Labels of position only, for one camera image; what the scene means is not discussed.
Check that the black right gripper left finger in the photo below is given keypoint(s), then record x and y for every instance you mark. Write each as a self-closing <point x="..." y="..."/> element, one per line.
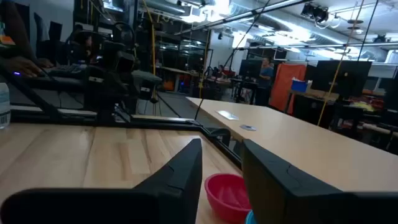
<point x="174" y="193"/>

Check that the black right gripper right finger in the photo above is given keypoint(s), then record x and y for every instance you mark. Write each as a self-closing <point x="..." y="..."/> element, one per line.
<point x="280" y="193"/>

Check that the teal plastic bowl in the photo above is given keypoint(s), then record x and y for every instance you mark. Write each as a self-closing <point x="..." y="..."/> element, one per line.
<point x="250" y="218"/>

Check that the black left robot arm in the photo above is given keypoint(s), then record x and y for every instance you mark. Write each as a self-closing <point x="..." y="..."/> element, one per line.
<point x="109" y="71"/>

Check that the pink plastic bowl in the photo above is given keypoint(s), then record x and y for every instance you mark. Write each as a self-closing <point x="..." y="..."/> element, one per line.
<point x="225" y="199"/>

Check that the light wooden table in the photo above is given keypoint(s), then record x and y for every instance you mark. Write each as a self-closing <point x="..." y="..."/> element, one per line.
<point x="311" y="146"/>

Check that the silver table grommet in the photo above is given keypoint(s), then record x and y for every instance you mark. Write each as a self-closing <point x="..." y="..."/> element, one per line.
<point x="248" y="127"/>

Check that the orange hanging cloth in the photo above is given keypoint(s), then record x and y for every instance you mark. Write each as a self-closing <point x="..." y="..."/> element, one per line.
<point x="284" y="85"/>

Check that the blue storage bin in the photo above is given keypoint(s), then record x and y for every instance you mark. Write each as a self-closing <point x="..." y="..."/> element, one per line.
<point x="299" y="86"/>

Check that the person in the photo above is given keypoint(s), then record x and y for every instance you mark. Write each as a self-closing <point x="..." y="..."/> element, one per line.
<point x="12" y="34"/>
<point x="264" y="81"/>

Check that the small black monitor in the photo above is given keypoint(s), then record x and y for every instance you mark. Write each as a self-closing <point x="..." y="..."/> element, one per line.
<point x="250" y="68"/>

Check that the large black monitor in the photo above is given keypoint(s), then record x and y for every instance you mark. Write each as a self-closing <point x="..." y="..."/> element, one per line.
<point x="351" y="77"/>

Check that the black keyboard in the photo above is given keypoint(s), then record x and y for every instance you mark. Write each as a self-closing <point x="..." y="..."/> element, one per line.
<point x="66" y="71"/>

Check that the black ceiling-hung device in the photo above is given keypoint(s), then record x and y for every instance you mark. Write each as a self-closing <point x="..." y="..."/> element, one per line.
<point x="314" y="12"/>

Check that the clear plastic water bottle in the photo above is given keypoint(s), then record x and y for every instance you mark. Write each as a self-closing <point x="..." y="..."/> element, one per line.
<point x="3" y="105"/>

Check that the person's hand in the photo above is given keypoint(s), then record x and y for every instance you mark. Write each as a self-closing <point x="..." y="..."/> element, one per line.
<point x="21" y="66"/>

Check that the black aluminium table frame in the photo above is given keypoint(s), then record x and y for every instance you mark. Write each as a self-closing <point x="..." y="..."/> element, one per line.
<point x="161" y="122"/>

